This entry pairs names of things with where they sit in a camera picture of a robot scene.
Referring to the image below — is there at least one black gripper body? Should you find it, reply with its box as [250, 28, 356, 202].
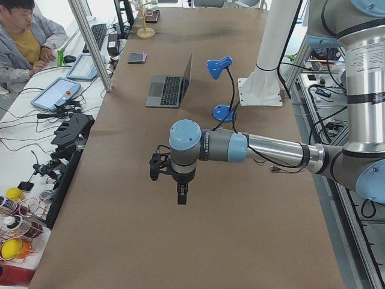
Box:
[174, 178, 192, 193]

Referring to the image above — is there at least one grey laptop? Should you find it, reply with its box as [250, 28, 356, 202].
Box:
[146, 53, 193, 108]

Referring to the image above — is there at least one blue desk lamp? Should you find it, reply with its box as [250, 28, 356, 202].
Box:
[206, 56, 236, 123]

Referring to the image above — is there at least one folded grey cloth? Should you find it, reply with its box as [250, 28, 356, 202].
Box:
[128, 52, 147, 64]

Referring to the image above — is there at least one far blue teach pendant tablet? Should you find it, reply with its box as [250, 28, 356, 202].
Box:
[66, 54, 99, 81]

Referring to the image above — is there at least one blue teach pendant tablet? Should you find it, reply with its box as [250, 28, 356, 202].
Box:
[66, 54, 99, 81]
[30, 77, 81, 110]

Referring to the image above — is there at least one black box on desk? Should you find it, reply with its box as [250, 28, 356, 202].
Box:
[107, 33, 120, 57]

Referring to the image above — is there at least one near blue teach pendant tablet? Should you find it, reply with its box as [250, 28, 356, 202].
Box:
[30, 77, 81, 110]

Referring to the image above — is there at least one wooden stand with round base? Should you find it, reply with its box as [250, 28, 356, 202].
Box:
[131, 0, 158, 39]

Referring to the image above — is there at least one black computer mouse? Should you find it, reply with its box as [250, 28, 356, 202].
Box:
[64, 55, 76, 63]

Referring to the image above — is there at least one black keyboard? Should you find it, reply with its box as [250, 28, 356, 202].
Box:
[91, 23, 107, 50]

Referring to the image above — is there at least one yellow ball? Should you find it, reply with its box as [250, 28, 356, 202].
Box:
[1, 238, 23, 259]

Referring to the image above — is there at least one seated person in grey jacket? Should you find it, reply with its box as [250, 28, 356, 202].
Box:
[1, 1, 67, 94]

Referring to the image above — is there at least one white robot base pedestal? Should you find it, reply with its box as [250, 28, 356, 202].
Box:
[238, 0, 302, 107]

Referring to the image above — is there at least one copper wire basket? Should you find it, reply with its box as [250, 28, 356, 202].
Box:
[1, 196, 49, 263]

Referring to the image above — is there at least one aluminium frame post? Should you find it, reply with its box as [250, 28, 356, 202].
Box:
[68, 0, 112, 93]

